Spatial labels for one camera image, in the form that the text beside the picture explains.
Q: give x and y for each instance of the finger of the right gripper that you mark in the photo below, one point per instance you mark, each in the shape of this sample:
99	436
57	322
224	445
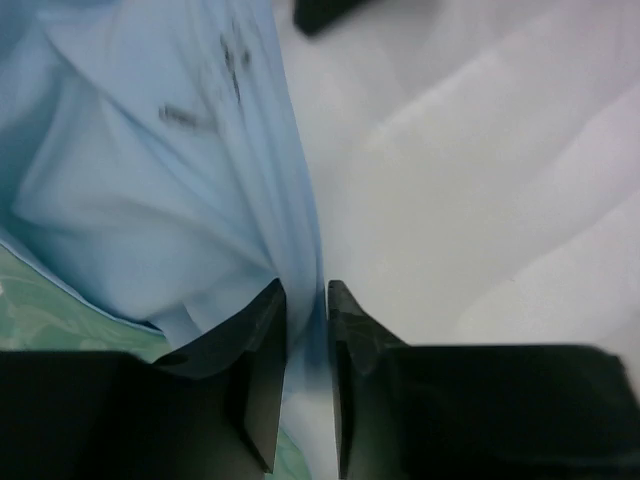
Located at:
311	17

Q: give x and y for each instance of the white yellow pillow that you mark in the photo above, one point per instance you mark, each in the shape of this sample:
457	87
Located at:
476	165

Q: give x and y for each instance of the blue green pillowcase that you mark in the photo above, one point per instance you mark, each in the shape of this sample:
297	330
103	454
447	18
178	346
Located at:
153	182

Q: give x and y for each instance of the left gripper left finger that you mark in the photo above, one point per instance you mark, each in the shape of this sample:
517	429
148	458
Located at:
208	410

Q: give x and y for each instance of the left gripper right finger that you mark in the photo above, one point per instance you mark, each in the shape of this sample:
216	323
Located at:
407	411

